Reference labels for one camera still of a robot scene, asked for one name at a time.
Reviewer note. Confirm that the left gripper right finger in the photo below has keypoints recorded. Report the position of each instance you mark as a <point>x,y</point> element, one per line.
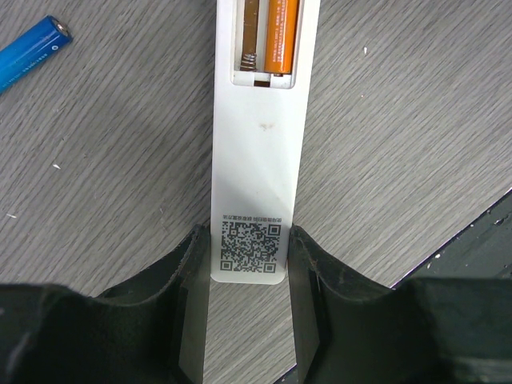
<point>380,320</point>

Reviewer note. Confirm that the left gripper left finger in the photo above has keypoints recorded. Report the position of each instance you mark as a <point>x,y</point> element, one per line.
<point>151,328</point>

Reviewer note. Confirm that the white remote orange batteries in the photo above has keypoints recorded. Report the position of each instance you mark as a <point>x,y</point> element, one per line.
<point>258,127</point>

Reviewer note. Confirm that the orange battery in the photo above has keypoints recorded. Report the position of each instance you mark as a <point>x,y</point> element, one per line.
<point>280,36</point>

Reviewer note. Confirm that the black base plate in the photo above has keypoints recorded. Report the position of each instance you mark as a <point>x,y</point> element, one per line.
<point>468,248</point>

